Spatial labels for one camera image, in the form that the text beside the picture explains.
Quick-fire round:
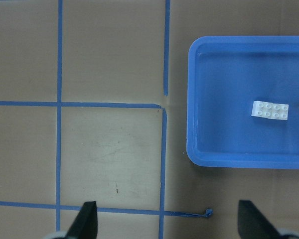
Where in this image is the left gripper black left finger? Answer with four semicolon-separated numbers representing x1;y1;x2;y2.
65;201;98;239

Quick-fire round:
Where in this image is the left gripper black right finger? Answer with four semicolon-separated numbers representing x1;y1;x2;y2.
238;200;299;239

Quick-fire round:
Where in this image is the white block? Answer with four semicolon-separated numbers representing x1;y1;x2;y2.
271;104;289;120
251;101;273;119

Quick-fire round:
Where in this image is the blue plastic tray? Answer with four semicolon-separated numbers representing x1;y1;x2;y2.
186;36;299;169

